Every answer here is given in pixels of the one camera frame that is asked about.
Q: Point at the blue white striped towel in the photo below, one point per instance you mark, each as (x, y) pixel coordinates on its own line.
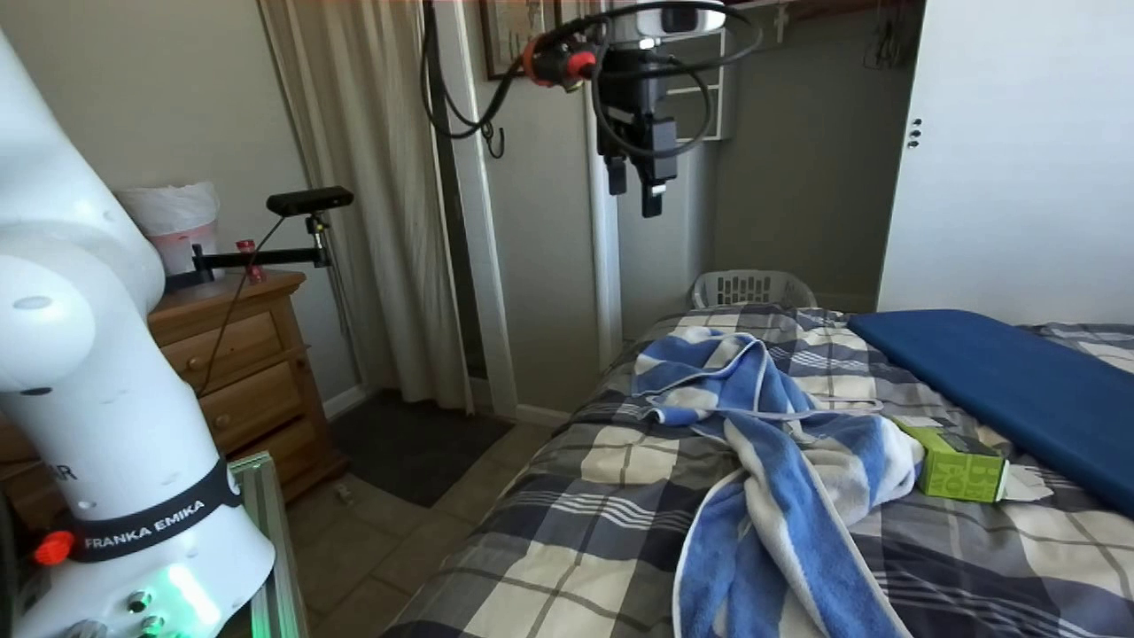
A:
(780, 520)

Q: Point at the wooden dresser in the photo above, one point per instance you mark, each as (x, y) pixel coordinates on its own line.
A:
(254, 377)

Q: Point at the beige curtain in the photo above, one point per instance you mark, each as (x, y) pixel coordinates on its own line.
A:
(367, 180)

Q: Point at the green cardboard box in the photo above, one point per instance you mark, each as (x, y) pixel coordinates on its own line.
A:
(963, 476)

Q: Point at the blue padded board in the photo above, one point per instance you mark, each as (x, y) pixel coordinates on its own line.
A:
(1016, 390)

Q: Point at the white plastic laundry basket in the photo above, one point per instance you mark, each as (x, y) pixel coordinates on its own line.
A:
(748, 289)

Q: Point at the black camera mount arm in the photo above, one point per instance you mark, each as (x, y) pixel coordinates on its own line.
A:
(261, 255)

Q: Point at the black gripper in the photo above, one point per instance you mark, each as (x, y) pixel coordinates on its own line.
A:
(636, 92)

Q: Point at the black camera bar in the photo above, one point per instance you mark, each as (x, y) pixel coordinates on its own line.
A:
(309, 198)

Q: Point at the white closet shelf unit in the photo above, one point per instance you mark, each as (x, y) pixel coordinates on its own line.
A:
(708, 109)

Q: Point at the dark floor rug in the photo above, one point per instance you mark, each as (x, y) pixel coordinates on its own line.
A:
(411, 448)

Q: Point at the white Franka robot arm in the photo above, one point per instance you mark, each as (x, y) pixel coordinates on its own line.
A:
(83, 390)

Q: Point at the blue plaid bed comforter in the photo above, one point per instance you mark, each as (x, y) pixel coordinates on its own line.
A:
(589, 533)

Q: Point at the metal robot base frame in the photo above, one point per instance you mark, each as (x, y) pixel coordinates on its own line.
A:
(268, 520)

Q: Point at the framed wall picture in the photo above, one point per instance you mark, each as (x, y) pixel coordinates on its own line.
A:
(507, 21)

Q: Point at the white plastic bag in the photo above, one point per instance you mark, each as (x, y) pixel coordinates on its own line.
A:
(179, 219)

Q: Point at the white closet door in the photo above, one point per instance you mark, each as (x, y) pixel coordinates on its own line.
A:
(1016, 164)

